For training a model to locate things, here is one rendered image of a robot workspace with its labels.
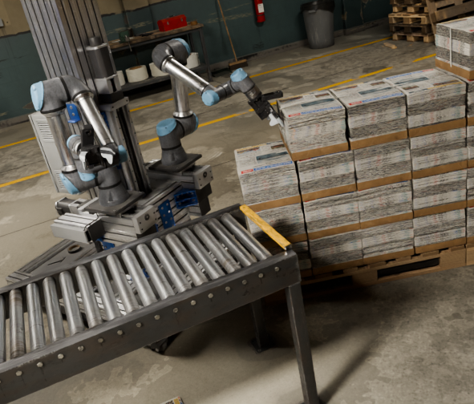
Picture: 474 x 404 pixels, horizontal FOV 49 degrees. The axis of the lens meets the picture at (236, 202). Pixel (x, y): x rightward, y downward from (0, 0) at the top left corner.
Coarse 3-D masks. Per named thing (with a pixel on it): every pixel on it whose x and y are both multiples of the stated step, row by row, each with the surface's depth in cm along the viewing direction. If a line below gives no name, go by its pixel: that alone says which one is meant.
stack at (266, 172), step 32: (256, 160) 270; (288, 160) 262; (320, 160) 259; (352, 160) 261; (384, 160) 263; (416, 160) 263; (448, 160) 265; (256, 192) 263; (288, 192) 265; (352, 192) 269; (384, 192) 269; (416, 192) 272; (448, 192) 272; (256, 224) 271; (288, 224) 272; (320, 224) 275; (384, 224) 278; (416, 224) 280; (448, 224) 281; (320, 256) 283; (352, 256) 284; (416, 256) 291; (448, 256) 290; (352, 288) 293
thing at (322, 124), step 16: (288, 112) 255; (304, 112) 251; (320, 112) 249; (336, 112) 249; (288, 128) 252; (304, 128) 252; (320, 128) 252; (336, 128) 253; (288, 144) 259; (304, 144) 256; (320, 144) 256
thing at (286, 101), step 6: (294, 96) 279; (300, 96) 277; (306, 96) 276; (312, 96) 274; (318, 96) 272; (324, 96) 270; (330, 96) 268; (282, 102) 274; (288, 102) 273; (294, 102) 271; (282, 132) 276
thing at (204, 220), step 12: (240, 204) 234; (204, 216) 229; (216, 216) 228; (240, 216) 233; (168, 228) 225; (180, 228) 223; (192, 228) 225; (228, 228) 232; (132, 240) 221; (144, 240) 219; (180, 240) 225; (108, 252) 216; (120, 252) 216; (72, 264) 213; (84, 264) 212; (36, 276) 209; (48, 276) 208; (72, 276) 211; (108, 276) 218; (0, 288) 206; (12, 288) 204; (24, 288) 205; (60, 288) 211; (24, 300) 207; (24, 312) 209
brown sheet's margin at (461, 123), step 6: (456, 120) 256; (462, 120) 256; (432, 126) 256; (438, 126) 256; (444, 126) 256; (450, 126) 257; (456, 126) 257; (462, 126) 257; (408, 132) 257; (414, 132) 257; (420, 132) 257; (426, 132) 257; (432, 132) 258
